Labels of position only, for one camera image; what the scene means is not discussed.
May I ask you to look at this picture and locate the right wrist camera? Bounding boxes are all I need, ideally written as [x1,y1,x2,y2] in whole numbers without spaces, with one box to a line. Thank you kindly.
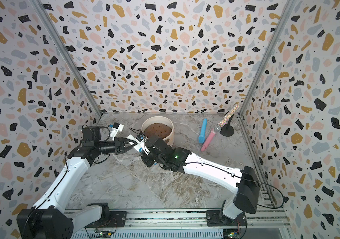
[135,133,150,155]

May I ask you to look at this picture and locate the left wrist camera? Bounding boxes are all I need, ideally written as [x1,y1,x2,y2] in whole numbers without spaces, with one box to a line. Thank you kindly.
[109,122,124,140]

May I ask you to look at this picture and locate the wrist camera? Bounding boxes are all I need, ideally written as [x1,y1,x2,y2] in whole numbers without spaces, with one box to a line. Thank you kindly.
[109,122,124,140]
[135,133,150,155]

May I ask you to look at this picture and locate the glitter silver microphone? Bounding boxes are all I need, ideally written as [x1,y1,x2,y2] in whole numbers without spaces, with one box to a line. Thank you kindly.
[212,104,240,133]

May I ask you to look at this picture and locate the pink toy microphone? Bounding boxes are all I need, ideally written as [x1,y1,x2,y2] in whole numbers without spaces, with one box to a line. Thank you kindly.
[201,130,216,152]

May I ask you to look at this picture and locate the white scrub brush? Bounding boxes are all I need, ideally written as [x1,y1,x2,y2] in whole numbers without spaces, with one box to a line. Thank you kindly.
[127,134,142,152]

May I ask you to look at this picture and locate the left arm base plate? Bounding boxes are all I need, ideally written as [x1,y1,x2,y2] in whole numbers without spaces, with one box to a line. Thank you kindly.
[87,211,127,228]

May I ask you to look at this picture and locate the black microphone stand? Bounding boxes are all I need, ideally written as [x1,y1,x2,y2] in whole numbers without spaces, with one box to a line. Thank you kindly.
[220,115,234,137]

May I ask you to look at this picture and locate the blue toy microphone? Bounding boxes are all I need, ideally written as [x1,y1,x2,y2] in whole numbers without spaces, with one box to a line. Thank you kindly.
[198,118,207,144]

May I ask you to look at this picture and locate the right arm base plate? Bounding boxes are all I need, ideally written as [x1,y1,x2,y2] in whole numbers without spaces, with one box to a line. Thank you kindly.
[206,210,247,227]

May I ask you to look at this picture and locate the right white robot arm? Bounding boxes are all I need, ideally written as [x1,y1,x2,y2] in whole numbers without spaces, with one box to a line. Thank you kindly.
[138,136,261,220]

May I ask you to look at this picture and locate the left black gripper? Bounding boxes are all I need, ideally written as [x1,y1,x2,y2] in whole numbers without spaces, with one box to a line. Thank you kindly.
[95,138,137,156]

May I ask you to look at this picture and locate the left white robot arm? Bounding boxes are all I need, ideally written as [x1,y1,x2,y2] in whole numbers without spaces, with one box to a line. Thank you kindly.
[17,137,137,239]

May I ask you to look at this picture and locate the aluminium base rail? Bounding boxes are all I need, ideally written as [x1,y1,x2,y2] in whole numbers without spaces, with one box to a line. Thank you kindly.
[71,209,294,239]

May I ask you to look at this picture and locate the cream ceramic pot with soil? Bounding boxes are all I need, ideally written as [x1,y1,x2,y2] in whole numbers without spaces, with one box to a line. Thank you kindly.
[141,116,175,146]

